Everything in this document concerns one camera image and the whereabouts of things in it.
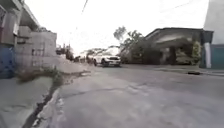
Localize building with teal gate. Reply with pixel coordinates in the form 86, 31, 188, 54
199, 0, 224, 70

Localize building with blue gate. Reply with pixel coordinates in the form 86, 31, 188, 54
0, 0, 41, 80

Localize grey block wall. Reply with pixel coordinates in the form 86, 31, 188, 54
14, 31, 58, 72

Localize white car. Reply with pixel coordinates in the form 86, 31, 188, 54
92, 53, 122, 68

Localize dark roadside gutter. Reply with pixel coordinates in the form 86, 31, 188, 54
21, 70, 91, 128

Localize overhead wires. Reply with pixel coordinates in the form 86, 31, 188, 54
68, 0, 90, 38

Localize grey concrete road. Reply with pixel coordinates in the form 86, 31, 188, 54
33, 61, 224, 128

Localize grey concrete sidewalk slab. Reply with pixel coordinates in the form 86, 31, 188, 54
0, 75, 54, 128

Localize house with dark roof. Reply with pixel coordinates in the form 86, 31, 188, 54
144, 27, 214, 66

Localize green trees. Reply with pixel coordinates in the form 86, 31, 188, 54
113, 26, 162, 65

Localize weeds by wall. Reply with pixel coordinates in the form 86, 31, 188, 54
16, 66, 64, 87

